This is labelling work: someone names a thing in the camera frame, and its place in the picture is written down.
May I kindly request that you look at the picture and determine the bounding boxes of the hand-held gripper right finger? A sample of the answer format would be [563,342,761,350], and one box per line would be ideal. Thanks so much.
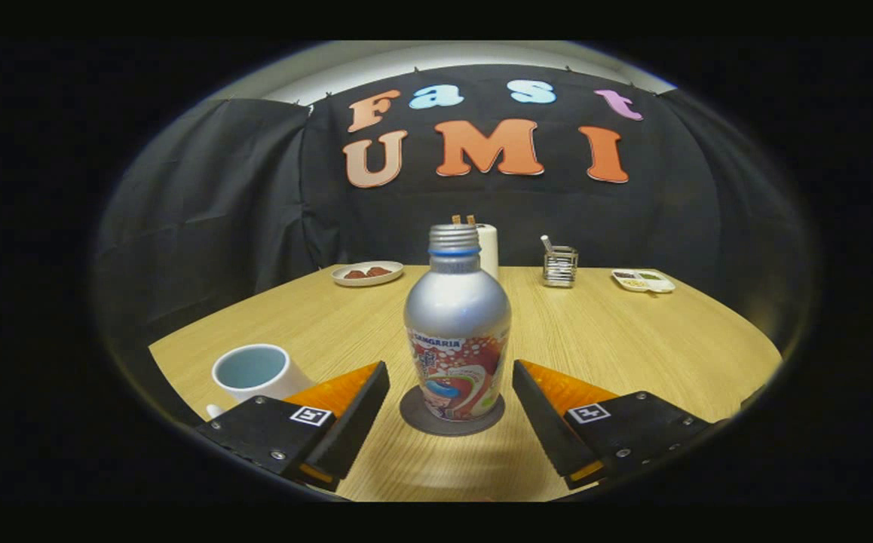
[512,359,712,489]

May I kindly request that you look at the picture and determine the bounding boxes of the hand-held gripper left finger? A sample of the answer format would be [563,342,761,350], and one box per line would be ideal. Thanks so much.
[195,360,391,492]

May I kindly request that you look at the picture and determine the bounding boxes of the dark round coaster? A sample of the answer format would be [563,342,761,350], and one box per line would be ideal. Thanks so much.
[400,386,506,437]

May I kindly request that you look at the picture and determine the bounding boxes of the white cup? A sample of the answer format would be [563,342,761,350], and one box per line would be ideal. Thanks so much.
[207,344,315,419]

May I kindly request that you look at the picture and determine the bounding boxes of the silver juice bottle colourful label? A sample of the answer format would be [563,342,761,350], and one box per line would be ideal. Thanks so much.
[404,224,513,422]

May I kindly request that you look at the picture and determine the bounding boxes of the wooden table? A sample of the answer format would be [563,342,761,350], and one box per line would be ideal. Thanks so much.
[149,264,783,502]

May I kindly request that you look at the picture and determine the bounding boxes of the white round plate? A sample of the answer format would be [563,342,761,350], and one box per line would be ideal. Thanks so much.
[331,261,404,287]

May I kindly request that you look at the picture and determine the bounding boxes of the white divided tray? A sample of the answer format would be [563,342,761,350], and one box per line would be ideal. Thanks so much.
[611,268,676,294]

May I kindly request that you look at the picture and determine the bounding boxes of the white toaster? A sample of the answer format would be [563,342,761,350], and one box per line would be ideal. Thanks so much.
[474,223,499,281]

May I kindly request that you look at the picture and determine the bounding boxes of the black backdrop cloth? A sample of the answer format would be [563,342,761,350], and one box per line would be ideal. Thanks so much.
[93,64,814,378]

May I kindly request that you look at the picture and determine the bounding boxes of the metal wire holder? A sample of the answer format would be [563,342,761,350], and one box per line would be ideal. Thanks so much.
[543,246,579,288]

